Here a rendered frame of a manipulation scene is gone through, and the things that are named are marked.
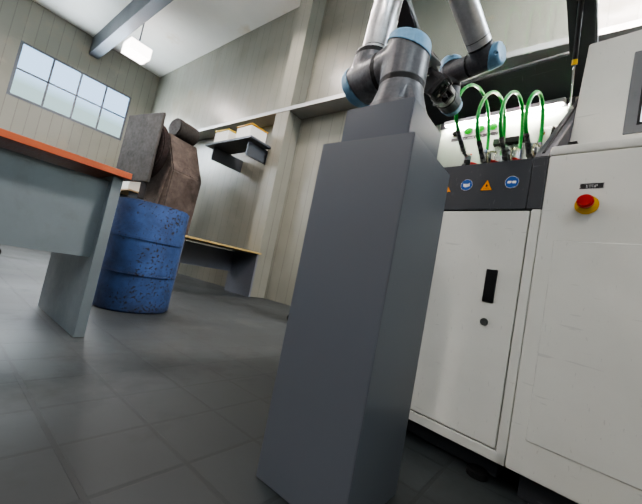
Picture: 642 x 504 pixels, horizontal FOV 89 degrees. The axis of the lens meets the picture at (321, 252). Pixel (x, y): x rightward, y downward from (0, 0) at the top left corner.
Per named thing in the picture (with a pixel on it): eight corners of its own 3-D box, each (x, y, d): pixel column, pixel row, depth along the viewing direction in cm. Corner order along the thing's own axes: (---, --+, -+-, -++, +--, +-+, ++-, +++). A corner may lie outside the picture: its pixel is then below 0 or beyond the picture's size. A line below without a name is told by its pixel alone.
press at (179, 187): (191, 279, 570) (224, 132, 591) (113, 269, 474) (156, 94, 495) (154, 268, 659) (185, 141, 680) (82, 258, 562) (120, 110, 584)
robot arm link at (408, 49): (405, 63, 75) (415, 10, 76) (365, 84, 86) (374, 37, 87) (435, 89, 82) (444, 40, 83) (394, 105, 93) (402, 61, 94)
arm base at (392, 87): (411, 100, 72) (419, 59, 73) (354, 111, 82) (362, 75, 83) (434, 132, 84) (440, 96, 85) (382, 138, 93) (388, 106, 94)
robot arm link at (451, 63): (476, 54, 115) (474, 85, 115) (447, 67, 124) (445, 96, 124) (464, 45, 110) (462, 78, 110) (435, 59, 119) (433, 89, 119)
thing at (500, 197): (360, 210, 140) (367, 175, 141) (366, 213, 143) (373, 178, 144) (525, 209, 96) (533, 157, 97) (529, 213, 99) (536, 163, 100)
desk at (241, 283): (252, 297, 465) (261, 253, 470) (169, 290, 370) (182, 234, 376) (225, 289, 506) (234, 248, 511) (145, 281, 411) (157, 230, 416)
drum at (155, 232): (151, 302, 270) (172, 213, 276) (180, 316, 237) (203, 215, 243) (79, 297, 232) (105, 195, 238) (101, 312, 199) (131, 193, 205)
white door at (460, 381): (326, 369, 135) (356, 211, 140) (330, 369, 137) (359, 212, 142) (493, 449, 89) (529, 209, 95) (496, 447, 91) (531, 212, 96)
